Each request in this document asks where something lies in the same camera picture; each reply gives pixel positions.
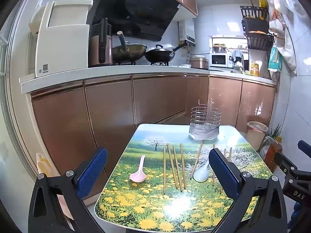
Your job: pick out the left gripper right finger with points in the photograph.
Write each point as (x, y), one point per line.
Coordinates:
(258, 204)

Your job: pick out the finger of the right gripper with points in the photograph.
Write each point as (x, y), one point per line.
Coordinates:
(304, 146)

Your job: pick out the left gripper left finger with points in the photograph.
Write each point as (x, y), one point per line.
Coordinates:
(57, 202)

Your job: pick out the pink ceramic spoon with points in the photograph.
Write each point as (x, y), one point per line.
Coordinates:
(139, 176)

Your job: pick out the blue gloved right hand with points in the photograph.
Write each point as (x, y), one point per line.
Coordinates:
(297, 216)

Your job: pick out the cooking oil bottle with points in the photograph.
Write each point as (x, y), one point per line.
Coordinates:
(273, 147)

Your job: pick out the beige trash bin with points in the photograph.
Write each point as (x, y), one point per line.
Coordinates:
(255, 133)

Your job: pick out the teal hanging bag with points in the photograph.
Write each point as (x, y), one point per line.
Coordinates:
(275, 60)

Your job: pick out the yellow bottle on counter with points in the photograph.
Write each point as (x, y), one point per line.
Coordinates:
(254, 69)

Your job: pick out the grey cloth under basket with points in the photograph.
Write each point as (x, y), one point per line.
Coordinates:
(203, 132)

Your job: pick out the white microwave oven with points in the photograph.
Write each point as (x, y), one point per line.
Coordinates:
(219, 60)

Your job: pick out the white hanging bag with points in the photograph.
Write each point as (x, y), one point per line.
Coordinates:
(283, 41)

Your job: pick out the copper rice cooker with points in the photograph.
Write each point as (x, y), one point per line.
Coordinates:
(199, 62)

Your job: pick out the yellow roll on rack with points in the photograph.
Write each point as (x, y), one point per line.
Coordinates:
(263, 3)

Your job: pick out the copper electric kettle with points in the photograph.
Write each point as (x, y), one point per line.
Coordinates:
(100, 44)

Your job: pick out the white water heater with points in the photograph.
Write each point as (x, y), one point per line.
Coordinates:
(187, 31)

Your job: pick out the gas stove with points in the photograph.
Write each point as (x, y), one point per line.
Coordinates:
(141, 63)

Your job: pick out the black wok with lid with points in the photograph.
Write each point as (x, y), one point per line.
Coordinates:
(162, 55)

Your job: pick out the white rice dispenser box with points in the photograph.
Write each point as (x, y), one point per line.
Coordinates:
(62, 36)

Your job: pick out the black range hood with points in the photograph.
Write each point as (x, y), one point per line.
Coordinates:
(144, 19)

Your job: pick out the wire utensil holder basket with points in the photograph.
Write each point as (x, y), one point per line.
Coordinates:
(205, 115)

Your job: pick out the black wall storage rack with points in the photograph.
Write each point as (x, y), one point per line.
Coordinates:
(255, 24)

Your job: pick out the bronze wok with handle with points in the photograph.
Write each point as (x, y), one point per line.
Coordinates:
(127, 53)

